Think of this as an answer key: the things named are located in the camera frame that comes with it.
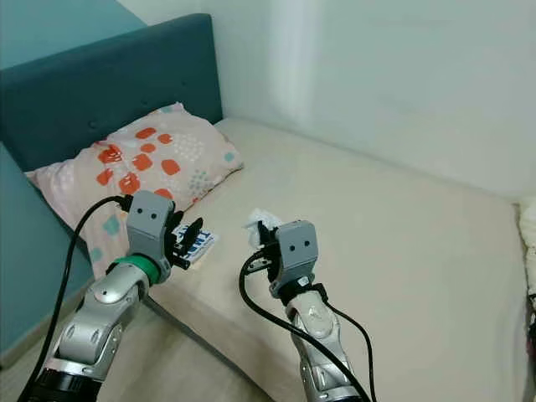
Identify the white blue lettered book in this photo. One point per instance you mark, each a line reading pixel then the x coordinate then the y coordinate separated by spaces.
pixel 205 247

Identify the white tissue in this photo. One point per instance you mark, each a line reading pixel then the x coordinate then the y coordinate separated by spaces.
pixel 260 219

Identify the pink patterned pillow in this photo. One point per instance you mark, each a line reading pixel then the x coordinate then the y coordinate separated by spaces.
pixel 176 155

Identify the cream cartoon print blanket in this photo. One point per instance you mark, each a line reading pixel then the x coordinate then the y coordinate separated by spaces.
pixel 529 251

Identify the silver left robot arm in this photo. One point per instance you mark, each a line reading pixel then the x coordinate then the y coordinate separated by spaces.
pixel 105 318

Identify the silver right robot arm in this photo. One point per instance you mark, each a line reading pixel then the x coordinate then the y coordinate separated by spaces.
pixel 322 352

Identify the beige bed mattress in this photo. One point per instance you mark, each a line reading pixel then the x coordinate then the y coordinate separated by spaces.
pixel 402 234

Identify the teal upholstered headboard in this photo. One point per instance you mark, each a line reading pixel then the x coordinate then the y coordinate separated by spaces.
pixel 100 84

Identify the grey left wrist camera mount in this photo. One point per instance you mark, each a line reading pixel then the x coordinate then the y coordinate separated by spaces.
pixel 151 218

